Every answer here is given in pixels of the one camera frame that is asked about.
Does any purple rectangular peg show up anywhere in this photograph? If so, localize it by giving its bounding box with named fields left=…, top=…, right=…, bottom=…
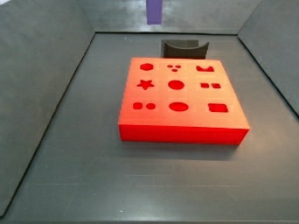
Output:
left=146, top=0, right=163, bottom=25

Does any red shape-sorter block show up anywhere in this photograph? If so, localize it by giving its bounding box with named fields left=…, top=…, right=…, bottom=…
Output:
left=118, top=58, right=250, bottom=145

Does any black curved holder block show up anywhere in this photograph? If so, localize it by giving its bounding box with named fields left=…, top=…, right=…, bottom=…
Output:
left=162, top=39, right=210, bottom=60

